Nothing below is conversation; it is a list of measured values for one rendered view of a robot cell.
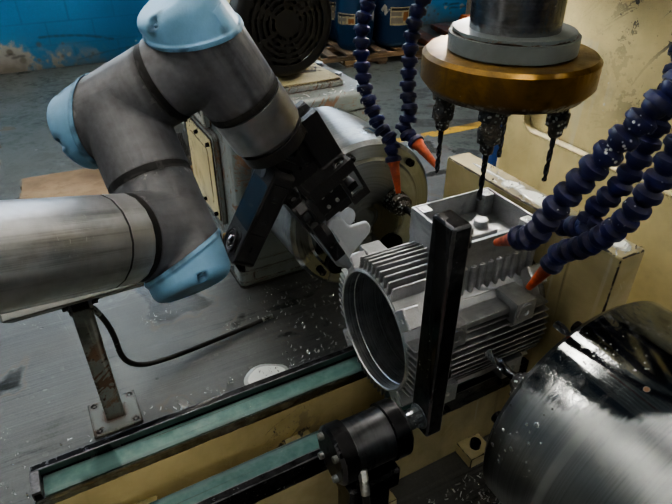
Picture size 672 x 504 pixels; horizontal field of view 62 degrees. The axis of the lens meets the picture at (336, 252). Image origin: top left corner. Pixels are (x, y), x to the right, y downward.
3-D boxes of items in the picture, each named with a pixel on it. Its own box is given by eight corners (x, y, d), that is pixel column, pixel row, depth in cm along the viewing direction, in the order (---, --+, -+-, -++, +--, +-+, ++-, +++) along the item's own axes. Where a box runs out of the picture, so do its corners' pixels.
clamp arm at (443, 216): (429, 409, 62) (456, 206, 48) (446, 429, 60) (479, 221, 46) (402, 421, 60) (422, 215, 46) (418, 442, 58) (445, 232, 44)
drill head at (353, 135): (336, 187, 124) (336, 72, 110) (436, 272, 97) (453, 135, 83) (227, 213, 114) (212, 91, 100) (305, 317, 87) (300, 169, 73)
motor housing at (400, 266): (448, 301, 90) (463, 195, 79) (533, 381, 75) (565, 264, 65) (336, 340, 82) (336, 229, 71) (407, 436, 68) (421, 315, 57)
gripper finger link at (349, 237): (390, 253, 68) (359, 204, 62) (353, 285, 68) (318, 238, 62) (377, 241, 71) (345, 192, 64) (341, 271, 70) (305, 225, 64)
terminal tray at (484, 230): (478, 232, 78) (486, 185, 74) (533, 272, 70) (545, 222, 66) (405, 254, 73) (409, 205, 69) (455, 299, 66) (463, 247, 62)
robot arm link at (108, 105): (71, 202, 48) (177, 143, 46) (24, 87, 49) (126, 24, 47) (125, 209, 56) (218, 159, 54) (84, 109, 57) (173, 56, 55)
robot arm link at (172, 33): (128, 6, 49) (210, -46, 48) (203, 102, 57) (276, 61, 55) (119, 44, 44) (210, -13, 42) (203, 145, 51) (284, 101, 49)
